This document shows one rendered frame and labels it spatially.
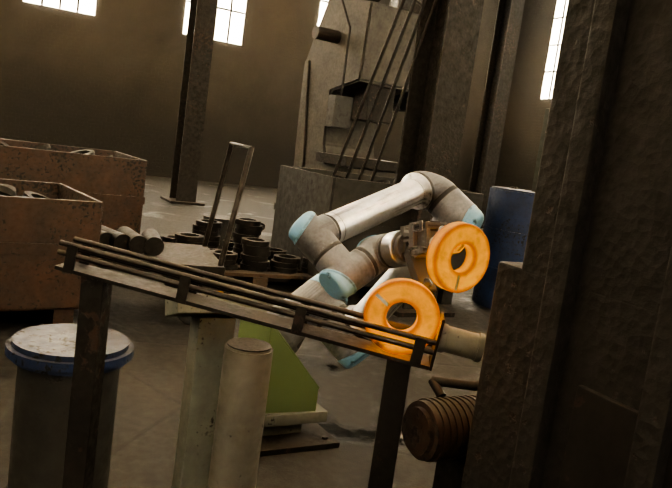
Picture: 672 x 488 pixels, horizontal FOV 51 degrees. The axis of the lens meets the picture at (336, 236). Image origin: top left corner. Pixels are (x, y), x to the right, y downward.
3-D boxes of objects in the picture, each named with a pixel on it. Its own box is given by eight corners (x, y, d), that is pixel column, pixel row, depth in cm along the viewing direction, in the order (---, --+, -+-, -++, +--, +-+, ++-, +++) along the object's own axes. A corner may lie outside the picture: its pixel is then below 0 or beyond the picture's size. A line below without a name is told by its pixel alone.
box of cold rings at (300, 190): (400, 276, 602) (416, 174, 591) (467, 305, 521) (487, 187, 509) (265, 271, 545) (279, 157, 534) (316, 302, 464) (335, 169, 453)
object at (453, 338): (479, 366, 142) (487, 338, 141) (435, 354, 142) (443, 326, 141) (477, 358, 148) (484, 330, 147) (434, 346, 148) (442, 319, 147)
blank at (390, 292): (402, 370, 145) (402, 365, 148) (456, 317, 143) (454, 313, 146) (347, 319, 144) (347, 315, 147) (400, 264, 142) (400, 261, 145)
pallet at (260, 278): (300, 273, 556) (307, 217, 550) (342, 299, 483) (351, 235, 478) (143, 264, 506) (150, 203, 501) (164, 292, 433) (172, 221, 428)
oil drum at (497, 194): (567, 317, 528) (589, 198, 517) (507, 317, 499) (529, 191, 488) (512, 297, 579) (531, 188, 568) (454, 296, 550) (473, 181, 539)
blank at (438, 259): (498, 229, 158) (488, 226, 161) (444, 218, 150) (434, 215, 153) (481, 297, 159) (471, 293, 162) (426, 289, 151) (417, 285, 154)
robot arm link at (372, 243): (362, 279, 186) (389, 260, 191) (389, 276, 175) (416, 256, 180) (345, 248, 185) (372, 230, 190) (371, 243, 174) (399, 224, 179)
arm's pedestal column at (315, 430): (190, 411, 260) (193, 390, 259) (288, 403, 280) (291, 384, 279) (231, 460, 226) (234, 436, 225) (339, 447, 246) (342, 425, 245)
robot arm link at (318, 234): (435, 155, 225) (295, 211, 176) (463, 183, 222) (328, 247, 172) (416, 181, 233) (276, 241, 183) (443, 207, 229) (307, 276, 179)
